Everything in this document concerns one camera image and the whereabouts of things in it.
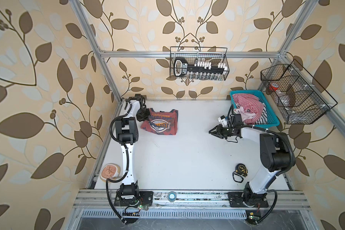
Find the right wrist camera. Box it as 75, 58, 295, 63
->
218, 116, 228, 127

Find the red capped plastic bottle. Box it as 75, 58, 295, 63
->
269, 83, 294, 108

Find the black tape measure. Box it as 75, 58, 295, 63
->
232, 163, 248, 183

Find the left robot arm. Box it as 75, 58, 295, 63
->
105, 94, 149, 225

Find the round tan pad dish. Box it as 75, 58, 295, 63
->
100, 163, 121, 181

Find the wire basket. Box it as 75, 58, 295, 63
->
261, 59, 338, 125
170, 46, 230, 81

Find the teal plastic basket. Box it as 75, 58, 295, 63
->
230, 90, 280, 128

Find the black socket set tool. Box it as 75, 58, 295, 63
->
171, 57, 230, 79

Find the red tank top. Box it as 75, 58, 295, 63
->
141, 108, 178, 136

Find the red white striped garment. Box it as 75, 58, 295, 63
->
232, 94, 267, 125

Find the round blue button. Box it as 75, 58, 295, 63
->
167, 191, 177, 203

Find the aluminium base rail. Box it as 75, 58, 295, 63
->
73, 189, 311, 210

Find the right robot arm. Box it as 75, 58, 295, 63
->
209, 106, 296, 225

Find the right wire basket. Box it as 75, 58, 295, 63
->
261, 59, 338, 125

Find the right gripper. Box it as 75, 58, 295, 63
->
209, 124, 234, 140

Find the back wire basket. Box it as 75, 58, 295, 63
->
170, 46, 230, 81

